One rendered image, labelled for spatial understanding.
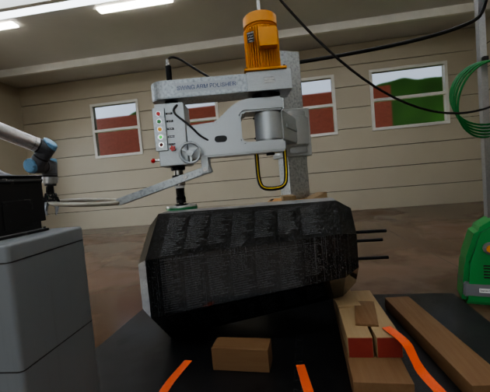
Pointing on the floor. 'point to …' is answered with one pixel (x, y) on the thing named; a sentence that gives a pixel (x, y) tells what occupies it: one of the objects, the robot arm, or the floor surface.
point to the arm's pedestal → (38, 315)
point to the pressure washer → (484, 260)
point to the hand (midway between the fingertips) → (51, 213)
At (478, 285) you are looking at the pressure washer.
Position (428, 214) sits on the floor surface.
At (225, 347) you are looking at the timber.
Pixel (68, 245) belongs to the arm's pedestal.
